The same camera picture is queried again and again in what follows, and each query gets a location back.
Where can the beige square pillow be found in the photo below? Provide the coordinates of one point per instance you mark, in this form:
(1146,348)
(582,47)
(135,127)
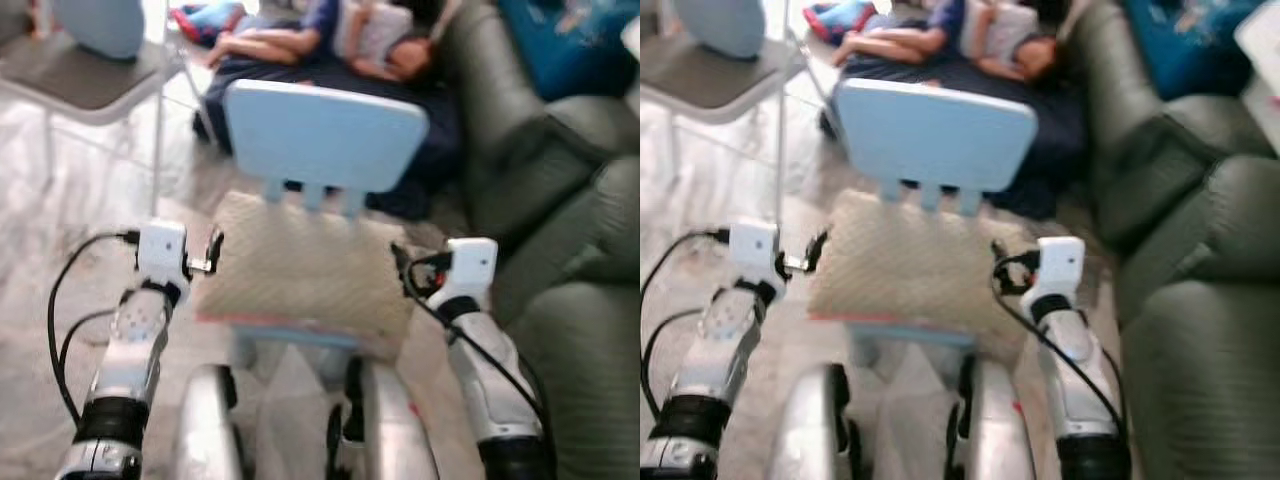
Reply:
(300,265)
(910,265)

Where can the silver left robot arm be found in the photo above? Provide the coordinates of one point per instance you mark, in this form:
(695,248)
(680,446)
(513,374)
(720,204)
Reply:
(725,350)
(130,350)

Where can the grey green leather sofa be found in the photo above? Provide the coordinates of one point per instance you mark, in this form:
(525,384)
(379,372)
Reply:
(570,250)
(1190,280)

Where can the red and blue pillow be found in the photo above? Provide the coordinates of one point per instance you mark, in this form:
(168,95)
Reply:
(835,20)
(205,20)

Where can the light blue plastic chair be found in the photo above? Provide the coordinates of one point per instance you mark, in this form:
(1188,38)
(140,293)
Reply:
(935,135)
(325,135)

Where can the dark navy floor mattress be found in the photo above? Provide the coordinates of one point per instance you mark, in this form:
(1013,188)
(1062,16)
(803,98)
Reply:
(440,120)
(1060,130)

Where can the silver right robot leg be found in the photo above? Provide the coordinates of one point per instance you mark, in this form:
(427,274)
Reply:
(990,425)
(385,425)

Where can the silver robot leg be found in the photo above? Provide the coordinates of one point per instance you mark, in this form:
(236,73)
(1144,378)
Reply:
(205,425)
(385,425)
(990,425)
(815,425)

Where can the silver left robot leg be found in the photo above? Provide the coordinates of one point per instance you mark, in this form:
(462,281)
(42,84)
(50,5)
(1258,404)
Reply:
(205,425)
(815,425)

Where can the person lying down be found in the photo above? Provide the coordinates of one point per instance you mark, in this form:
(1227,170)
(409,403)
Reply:
(985,35)
(370,35)

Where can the blue cushion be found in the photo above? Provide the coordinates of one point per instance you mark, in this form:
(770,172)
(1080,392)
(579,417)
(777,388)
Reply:
(1185,40)
(570,45)

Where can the white cushion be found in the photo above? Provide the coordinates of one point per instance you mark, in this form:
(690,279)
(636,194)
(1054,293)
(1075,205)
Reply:
(1262,40)

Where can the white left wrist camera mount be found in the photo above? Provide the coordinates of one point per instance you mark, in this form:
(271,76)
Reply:
(754,250)
(162,250)

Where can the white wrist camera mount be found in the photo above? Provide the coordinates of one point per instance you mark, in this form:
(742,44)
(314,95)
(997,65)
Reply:
(468,265)
(754,250)
(162,250)
(1058,262)

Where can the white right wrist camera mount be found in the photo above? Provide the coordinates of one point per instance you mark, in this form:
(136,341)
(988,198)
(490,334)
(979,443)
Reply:
(468,265)
(1058,262)

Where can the grey metal frame chair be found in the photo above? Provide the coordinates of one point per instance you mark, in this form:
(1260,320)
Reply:
(85,75)
(705,75)

